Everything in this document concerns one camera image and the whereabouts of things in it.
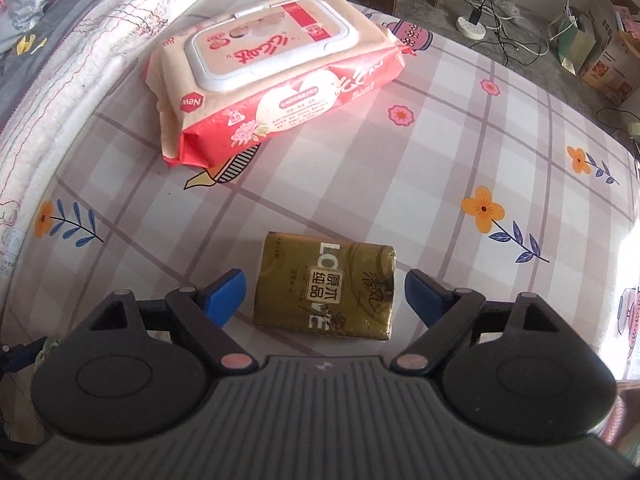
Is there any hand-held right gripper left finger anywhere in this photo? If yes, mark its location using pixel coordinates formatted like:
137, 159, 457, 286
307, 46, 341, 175
89, 268, 256, 375

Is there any small printed cardboard box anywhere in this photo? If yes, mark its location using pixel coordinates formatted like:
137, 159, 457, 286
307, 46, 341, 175
580, 0, 640, 106

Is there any white cable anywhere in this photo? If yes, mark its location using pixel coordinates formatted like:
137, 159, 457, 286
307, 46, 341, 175
457, 0, 543, 53

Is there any gold tissue pack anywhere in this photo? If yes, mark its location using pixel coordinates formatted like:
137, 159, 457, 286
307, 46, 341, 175
251, 231, 398, 342

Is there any grey printed bed sheet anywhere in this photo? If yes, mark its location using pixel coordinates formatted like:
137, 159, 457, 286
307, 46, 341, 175
0, 0, 116, 126

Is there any white power strip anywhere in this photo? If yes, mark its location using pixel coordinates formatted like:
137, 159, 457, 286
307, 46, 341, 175
456, 16, 488, 41

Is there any red wet wipes pack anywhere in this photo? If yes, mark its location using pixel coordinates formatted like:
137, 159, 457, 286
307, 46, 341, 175
145, 0, 407, 168

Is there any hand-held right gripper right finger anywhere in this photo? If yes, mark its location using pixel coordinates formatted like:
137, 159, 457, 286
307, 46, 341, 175
390, 268, 556, 376

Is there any white quilted mattress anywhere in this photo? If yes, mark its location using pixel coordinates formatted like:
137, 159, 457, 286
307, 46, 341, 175
0, 0, 281, 281

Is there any pink and grey quilt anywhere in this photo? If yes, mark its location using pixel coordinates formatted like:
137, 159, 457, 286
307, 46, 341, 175
0, 0, 131, 51

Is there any checked floral tablecloth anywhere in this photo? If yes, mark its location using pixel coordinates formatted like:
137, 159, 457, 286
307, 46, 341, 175
0, 0, 640, 381

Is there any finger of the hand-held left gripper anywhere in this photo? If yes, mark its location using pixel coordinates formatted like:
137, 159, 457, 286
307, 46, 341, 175
0, 337, 48, 376

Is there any black power cable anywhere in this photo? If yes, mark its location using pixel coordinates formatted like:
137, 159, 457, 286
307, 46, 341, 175
467, 0, 551, 68

